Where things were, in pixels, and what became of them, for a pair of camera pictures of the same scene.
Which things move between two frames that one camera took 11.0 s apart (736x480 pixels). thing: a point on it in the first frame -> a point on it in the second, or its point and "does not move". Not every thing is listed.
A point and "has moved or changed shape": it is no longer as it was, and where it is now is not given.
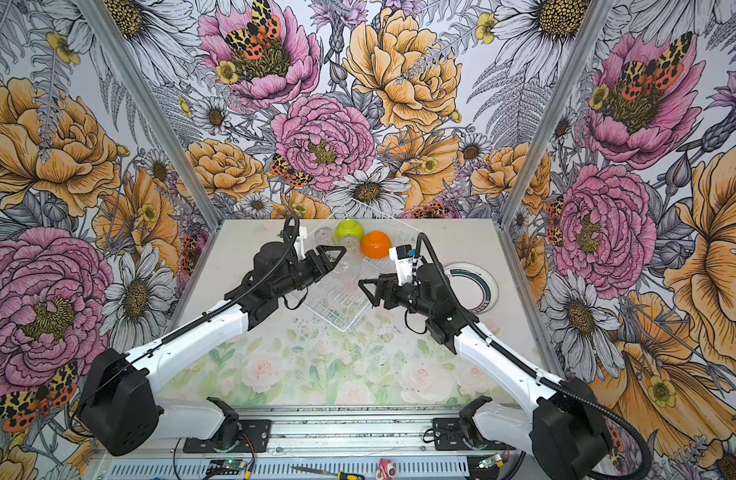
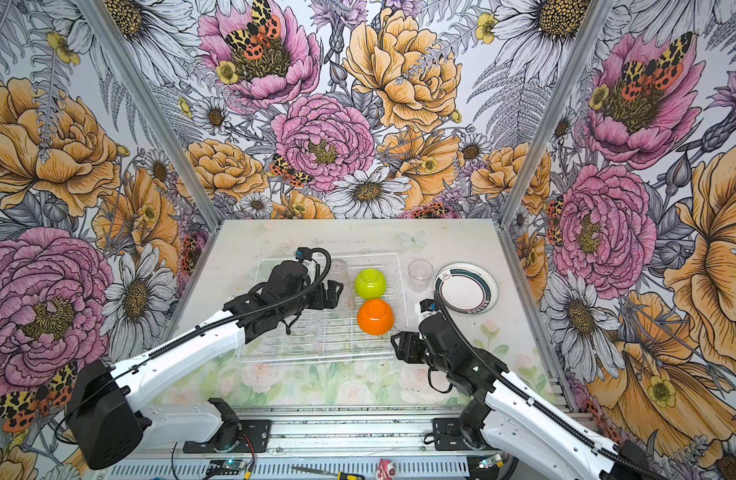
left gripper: x=329 y=265 -> x=319 y=303
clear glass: x=368 y=269 has moved or changed shape
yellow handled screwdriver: x=340 y=475 does not move
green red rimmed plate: x=475 y=286 does not move
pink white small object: x=386 y=469 does not move
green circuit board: x=226 y=467 does not move
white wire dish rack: x=370 y=241 -> x=334 y=331
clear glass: x=323 y=235 -> x=339 y=271
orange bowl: x=376 y=244 -> x=375 y=316
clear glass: x=352 y=244 -> x=347 y=302
